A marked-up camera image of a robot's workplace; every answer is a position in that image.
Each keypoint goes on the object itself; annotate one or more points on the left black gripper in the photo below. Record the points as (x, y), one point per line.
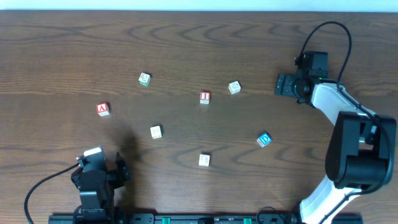
(117, 174)

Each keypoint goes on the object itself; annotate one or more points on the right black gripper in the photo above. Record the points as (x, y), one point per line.
(285, 85)

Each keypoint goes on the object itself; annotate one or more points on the red letter I block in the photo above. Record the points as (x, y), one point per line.
(205, 97)

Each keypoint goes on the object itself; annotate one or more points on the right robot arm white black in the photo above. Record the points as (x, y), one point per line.
(360, 155)

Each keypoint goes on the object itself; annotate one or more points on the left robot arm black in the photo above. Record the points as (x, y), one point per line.
(97, 184)

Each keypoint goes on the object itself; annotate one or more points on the yellow picture wooden block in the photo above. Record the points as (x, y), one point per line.
(156, 132)

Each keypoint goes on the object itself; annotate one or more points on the blue letter D block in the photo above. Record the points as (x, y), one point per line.
(264, 139)

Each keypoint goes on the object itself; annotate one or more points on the yellow edged picture block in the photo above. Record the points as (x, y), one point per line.
(234, 87)

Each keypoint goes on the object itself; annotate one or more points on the red letter A block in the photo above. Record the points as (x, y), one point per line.
(103, 109)

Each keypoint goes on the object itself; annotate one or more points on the plain picture wooden block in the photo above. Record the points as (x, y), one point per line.
(204, 160)

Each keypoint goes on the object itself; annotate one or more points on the green picture wooden block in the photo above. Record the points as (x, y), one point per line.
(144, 79)

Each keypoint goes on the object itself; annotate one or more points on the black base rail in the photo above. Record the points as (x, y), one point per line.
(148, 218)

